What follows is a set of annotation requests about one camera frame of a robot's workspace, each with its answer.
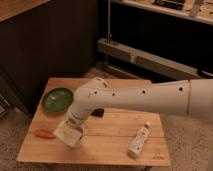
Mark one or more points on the dark wooden cabinet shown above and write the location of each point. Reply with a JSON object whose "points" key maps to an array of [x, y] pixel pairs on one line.
{"points": [[56, 39]]}

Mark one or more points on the white sponge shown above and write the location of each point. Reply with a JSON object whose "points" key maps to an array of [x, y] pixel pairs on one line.
{"points": [[61, 135]]}

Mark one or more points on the orange carrot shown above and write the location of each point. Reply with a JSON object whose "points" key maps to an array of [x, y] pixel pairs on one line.
{"points": [[44, 134]]}

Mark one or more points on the white ceramic cup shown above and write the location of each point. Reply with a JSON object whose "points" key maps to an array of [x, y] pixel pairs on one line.
{"points": [[75, 139]]}

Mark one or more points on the wooden shelf with items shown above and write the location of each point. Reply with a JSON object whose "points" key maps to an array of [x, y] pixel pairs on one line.
{"points": [[194, 10]]}

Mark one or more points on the wooden table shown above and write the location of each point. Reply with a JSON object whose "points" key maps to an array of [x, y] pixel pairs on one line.
{"points": [[105, 140]]}

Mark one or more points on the green ceramic bowl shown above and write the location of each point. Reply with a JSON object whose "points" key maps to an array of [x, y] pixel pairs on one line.
{"points": [[57, 100]]}

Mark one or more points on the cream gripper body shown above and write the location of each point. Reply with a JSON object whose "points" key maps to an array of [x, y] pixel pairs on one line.
{"points": [[69, 129]]}

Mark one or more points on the white plastic bottle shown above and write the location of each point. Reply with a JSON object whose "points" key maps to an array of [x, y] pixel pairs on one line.
{"points": [[137, 144]]}

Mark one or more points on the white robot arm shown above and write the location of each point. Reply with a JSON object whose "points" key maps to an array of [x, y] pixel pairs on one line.
{"points": [[182, 98]]}

